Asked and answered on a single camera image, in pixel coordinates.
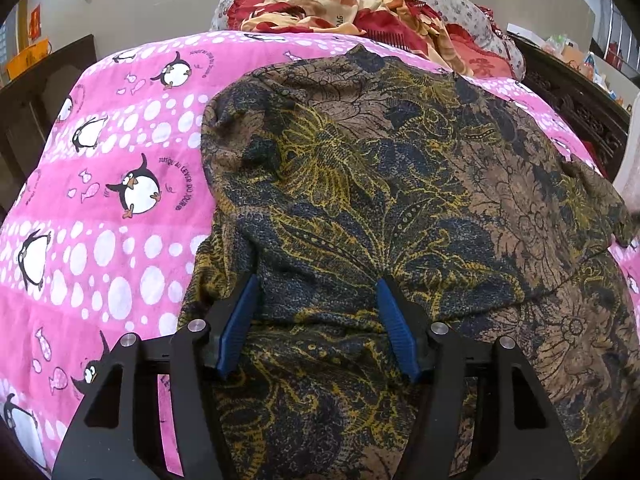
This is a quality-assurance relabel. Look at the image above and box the brown floral patterned garment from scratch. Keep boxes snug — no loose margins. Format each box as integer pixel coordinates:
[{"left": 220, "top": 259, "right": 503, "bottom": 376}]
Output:
[{"left": 177, "top": 45, "right": 638, "bottom": 480}]

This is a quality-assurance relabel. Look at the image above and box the pile of assorted packages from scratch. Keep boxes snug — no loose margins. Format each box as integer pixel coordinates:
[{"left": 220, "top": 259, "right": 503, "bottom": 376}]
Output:
[{"left": 542, "top": 34, "right": 640, "bottom": 111}]

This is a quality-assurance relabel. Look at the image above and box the orange bag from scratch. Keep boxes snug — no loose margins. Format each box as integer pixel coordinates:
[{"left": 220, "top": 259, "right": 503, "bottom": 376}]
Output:
[{"left": 5, "top": 37, "right": 52, "bottom": 81}]

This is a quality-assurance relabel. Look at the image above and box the red and yellow floral blanket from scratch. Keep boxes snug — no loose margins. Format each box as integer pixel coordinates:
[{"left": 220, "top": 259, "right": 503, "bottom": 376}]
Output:
[{"left": 227, "top": 0, "right": 506, "bottom": 78}]

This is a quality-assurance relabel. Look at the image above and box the pale cloth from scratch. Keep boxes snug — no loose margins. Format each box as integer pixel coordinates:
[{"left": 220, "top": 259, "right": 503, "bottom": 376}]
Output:
[{"left": 612, "top": 157, "right": 640, "bottom": 218}]

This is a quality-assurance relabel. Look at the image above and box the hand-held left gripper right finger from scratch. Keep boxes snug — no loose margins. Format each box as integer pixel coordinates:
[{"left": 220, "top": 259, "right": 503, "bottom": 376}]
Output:
[{"left": 376, "top": 276, "right": 581, "bottom": 480}]

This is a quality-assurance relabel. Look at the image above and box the pink penguin print blanket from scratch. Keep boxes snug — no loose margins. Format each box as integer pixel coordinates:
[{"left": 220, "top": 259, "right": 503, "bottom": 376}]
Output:
[{"left": 0, "top": 30, "right": 640, "bottom": 480}]

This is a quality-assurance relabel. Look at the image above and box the dark carved wooden headboard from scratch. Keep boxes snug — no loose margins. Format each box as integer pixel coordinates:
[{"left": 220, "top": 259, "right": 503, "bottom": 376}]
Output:
[{"left": 510, "top": 37, "right": 632, "bottom": 173}]

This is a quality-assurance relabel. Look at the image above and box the dark wooden furniture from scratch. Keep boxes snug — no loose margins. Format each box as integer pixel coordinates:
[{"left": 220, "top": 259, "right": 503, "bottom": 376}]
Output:
[{"left": 0, "top": 34, "right": 98, "bottom": 206}]

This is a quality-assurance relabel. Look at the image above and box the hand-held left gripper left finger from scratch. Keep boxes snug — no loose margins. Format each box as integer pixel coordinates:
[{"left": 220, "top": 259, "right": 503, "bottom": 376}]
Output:
[{"left": 51, "top": 274, "right": 261, "bottom": 480}]

